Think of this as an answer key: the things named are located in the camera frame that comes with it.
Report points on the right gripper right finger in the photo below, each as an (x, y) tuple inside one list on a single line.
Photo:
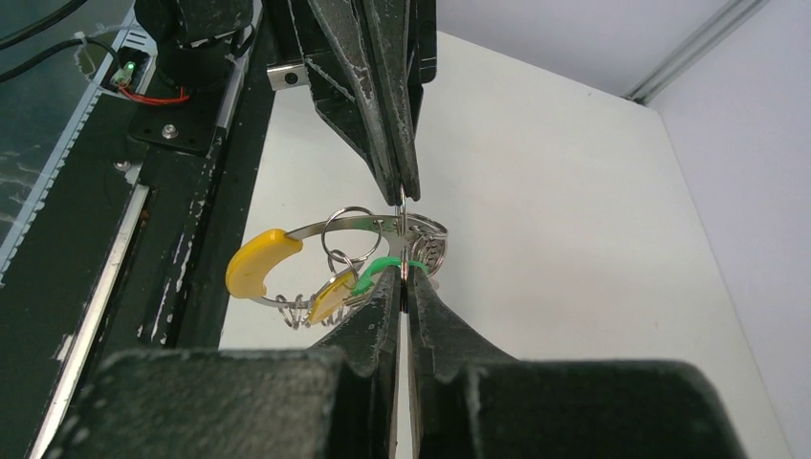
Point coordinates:
[(471, 399)]

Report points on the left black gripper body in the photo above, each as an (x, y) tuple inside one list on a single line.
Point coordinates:
[(290, 27)]

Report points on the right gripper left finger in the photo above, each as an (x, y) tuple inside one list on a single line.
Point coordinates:
[(334, 399)]

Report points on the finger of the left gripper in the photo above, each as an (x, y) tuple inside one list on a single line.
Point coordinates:
[(387, 30), (341, 81)]

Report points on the key with green tag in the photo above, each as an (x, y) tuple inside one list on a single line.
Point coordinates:
[(369, 278)]

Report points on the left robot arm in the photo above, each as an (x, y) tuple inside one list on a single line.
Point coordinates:
[(191, 38)]

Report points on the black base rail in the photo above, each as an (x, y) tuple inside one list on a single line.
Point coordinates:
[(129, 249)]

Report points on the right aluminium frame post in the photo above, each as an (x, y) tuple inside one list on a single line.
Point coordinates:
[(731, 16)]

